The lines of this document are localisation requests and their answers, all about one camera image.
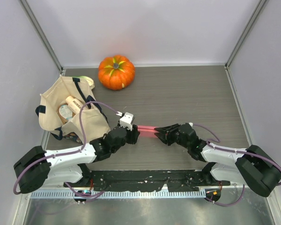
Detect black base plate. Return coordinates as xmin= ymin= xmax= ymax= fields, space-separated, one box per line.
xmin=68 ymin=170 xmax=230 ymax=192

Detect orange pumpkin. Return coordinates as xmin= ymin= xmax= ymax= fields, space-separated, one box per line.
xmin=98 ymin=55 xmax=135 ymax=90

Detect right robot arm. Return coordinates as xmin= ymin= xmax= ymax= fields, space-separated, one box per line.
xmin=155 ymin=123 xmax=281 ymax=197

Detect pink paper box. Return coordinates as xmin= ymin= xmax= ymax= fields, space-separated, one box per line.
xmin=138 ymin=125 xmax=157 ymax=138

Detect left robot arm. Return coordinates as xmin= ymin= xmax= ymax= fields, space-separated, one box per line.
xmin=13 ymin=125 xmax=140 ymax=195

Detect round labelled tub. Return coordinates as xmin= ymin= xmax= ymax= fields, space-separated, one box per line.
xmin=57 ymin=104 xmax=75 ymax=124

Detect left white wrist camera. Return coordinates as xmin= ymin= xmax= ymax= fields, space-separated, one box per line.
xmin=119 ymin=112 xmax=134 ymax=131

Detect cream lotion bottle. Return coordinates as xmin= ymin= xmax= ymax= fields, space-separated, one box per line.
xmin=66 ymin=96 xmax=84 ymax=114

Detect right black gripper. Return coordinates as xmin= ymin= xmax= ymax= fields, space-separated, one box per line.
xmin=155 ymin=123 xmax=190 ymax=149

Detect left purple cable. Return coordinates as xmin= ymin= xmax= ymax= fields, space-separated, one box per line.
xmin=13 ymin=101 xmax=122 ymax=202

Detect beige canvas tote bag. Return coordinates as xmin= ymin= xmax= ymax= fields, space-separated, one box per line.
xmin=36 ymin=76 xmax=110 ymax=143

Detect purple cable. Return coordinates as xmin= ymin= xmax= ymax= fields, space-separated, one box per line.
xmin=13 ymin=101 xmax=122 ymax=202
xmin=192 ymin=123 xmax=281 ymax=207

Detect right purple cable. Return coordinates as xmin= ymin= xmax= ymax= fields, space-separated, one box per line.
xmin=192 ymin=123 xmax=281 ymax=207

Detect white slotted cable duct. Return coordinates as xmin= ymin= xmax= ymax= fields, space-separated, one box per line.
xmin=30 ymin=189 xmax=206 ymax=199

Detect green white item behind bag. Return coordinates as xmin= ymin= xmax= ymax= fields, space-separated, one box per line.
xmin=74 ymin=76 xmax=95 ymax=89

